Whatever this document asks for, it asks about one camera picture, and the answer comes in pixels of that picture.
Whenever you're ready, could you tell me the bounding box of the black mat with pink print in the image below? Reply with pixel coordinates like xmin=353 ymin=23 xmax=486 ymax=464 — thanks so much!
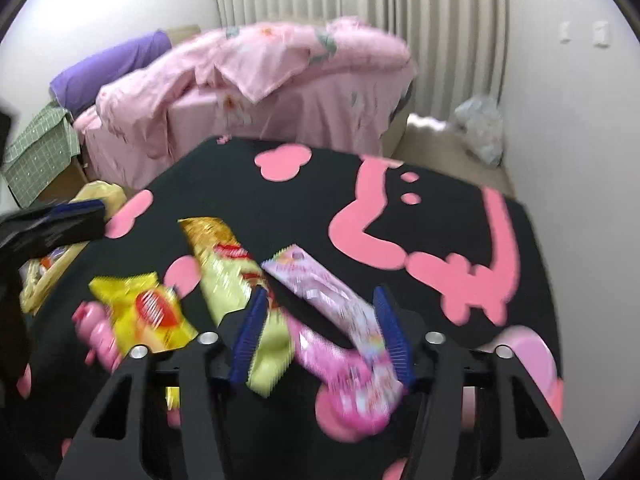
xmin=0 ymin=136 xmax=563 ymax=480

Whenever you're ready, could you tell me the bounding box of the green checked cloth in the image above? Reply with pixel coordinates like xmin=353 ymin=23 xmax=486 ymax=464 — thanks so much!
xmin=2 ymin=102 xmax=81 ymax=208

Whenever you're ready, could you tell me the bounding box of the pale yellow plastic bag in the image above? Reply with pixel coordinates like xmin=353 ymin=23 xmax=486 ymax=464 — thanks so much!
xmin=20 ymin=181 xmax=128 ymax=313

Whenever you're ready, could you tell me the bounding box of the beige headboard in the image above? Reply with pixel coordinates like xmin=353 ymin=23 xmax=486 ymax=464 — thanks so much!
xmin=167 ymin=25 xmax=201 ymax=46

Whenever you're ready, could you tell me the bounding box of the long yellow-green snack bag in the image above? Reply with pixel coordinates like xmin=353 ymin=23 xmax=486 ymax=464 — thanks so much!
xmin=178 ymin=216 xmax=296 ymax=398

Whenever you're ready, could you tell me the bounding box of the cardboard box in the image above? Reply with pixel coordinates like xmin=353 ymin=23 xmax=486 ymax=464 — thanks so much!
xmin=30 ymin=157 xmax=91 ymax=206

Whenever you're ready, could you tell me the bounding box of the bed with pink sheet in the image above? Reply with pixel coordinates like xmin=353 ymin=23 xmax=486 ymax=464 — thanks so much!
xmin=167 ymin=67 xmax=418 ymax=161

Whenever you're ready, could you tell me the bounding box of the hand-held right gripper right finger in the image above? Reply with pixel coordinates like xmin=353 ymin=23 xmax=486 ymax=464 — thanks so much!
xmin=372 ymin=285 xmax=587 ymax=480

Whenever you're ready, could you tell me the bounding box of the yellow snack bag red label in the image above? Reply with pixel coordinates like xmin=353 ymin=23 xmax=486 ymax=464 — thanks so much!
xmin=89 ymin=272 xmax=199 ymax=354

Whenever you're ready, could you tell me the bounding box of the purple pillow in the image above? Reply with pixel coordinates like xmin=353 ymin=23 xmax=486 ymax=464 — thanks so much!
xmin=49 ymin=30 xmax=173 ymax=113

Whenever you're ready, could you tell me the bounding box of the clear plastic bag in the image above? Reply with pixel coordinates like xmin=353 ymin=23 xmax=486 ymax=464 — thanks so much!
xmin=454 ymin=96 xmax=503 ymax=167

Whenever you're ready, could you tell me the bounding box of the pink printed snack package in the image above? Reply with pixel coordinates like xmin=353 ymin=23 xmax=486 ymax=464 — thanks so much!
xmin=261 ymin=244 xmax=403 ymax=396

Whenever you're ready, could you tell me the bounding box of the pink cup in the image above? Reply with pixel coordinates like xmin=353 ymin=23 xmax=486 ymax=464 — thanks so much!
xmin=462 ymin=325 xmax=565 ymax=431

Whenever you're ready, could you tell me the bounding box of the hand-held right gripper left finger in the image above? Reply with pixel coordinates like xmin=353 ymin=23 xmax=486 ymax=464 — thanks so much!
xmin=54 ymin=289 xmax=270 ymax=480

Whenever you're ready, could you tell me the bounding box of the pink floral duvet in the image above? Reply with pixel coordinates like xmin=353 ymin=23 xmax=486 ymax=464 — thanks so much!
xmin=75 ymin=16 xmax=416 ymax=186

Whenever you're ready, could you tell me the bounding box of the pink plastic toy caterpillar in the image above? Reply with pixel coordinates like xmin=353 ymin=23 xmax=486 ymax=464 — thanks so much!
xmin=71 ymin=302 xmax=123 ymax=372

